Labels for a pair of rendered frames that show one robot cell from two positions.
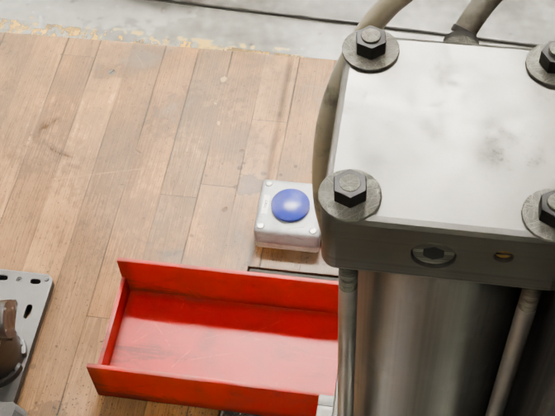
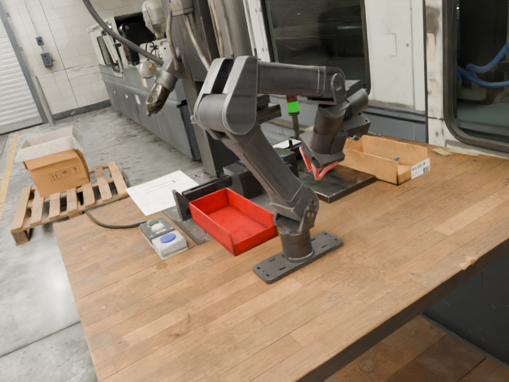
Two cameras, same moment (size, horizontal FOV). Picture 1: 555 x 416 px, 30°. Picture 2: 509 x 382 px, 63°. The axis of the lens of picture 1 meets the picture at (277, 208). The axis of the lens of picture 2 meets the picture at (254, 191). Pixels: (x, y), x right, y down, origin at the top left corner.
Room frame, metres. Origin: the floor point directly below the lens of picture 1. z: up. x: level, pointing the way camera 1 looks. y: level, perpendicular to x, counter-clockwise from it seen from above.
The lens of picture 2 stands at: (1.00, 0.84, 1.40)
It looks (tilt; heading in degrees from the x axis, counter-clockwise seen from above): 23 degrees down; 231
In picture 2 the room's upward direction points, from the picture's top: 12 degrees counter-clockwise
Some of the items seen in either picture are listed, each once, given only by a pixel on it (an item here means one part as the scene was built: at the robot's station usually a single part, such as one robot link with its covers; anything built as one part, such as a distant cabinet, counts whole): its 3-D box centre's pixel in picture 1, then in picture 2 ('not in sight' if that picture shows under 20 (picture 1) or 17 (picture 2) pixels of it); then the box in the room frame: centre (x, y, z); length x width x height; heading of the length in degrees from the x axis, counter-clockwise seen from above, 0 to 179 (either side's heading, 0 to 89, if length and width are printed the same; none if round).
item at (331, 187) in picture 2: not in sight; (333, 182); (0.15, 0.14, 0.91); 0.17 x 0.16 x 0.02; 167
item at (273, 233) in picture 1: (291, 222); (171, 248); (0.62, -0.01, 0.90); 0.07 x 0.07 x 0.06; 77
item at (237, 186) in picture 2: not in sight; (261, 173); (0.24, -0.07, 0.94); 0.20 x 0.10 x 0.07; 167
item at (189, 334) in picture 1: (234, 340); (229, 217); (0.47, 0.05, 0.93); 0.25 x 0.12 x 0.06; 77
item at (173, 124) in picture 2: not in sight; (159, 92); (-2.37, -5.28, 0.49); 5.51 x 1.02 x 0.97; 74
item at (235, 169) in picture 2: not in sight; (259, 161); (0.24, -0.07, 0.98); 0.20 x 0.10 x 0.01; 167
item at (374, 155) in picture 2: not in sight; (379, 158); (0.00, 0.19, 0.93); 0.25 x 0.13 x 0.08; 77
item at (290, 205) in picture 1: (290, 208); (168, 239); (0.62, -0.01, 0.93); 0.04 x 0.04 x 0.02
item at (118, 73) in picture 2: not in sight; (109, 52); (-1.96, -5.74, 1.21); 0.86 x 0.10 x 0.79; 74
